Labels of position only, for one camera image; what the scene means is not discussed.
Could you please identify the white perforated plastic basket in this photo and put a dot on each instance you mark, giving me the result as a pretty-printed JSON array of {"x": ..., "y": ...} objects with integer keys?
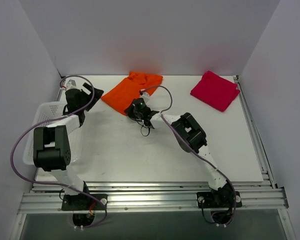
[{"x": 49, "y": 111}]

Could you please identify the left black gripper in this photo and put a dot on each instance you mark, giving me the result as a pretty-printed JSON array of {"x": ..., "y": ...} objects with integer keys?
[{"x": 89, "y": 95}]

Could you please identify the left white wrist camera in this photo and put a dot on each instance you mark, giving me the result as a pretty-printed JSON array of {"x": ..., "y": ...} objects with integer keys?
[{"x": 66, "y": 85}]

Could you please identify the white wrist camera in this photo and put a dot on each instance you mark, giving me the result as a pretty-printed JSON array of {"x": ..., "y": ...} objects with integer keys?
[
  {"x": 144, "y": 95},
  {"x": 66, "y": 85}
]

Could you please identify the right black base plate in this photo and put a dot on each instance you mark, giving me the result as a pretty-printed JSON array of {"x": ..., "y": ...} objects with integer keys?
[{"x": 215, "y": 199}]

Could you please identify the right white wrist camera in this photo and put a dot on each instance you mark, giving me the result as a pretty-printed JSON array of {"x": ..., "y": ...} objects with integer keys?
[{"x": 144, "y": 95}]

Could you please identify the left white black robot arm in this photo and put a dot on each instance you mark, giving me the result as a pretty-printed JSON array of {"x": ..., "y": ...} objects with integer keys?
[{"x": 51, "y": 145}]

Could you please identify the folded magenta t-shirt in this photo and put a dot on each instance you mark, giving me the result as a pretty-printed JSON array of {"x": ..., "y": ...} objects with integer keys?
[{"x": 215, "y": 91}]

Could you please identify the aluminium rail frame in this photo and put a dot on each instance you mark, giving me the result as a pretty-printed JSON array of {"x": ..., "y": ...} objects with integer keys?
[{"x": 151, "y": 197}]

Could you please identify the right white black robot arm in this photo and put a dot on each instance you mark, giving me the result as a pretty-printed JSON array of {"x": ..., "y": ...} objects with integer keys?
[{"x": 191, "y": 138}]

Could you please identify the orange t-shirt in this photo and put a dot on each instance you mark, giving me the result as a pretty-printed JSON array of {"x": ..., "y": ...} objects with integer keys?
[{"x": 122, "y": 95}]

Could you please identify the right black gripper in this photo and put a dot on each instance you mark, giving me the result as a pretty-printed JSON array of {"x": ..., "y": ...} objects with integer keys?
[{"x": 131, "y": 111}]

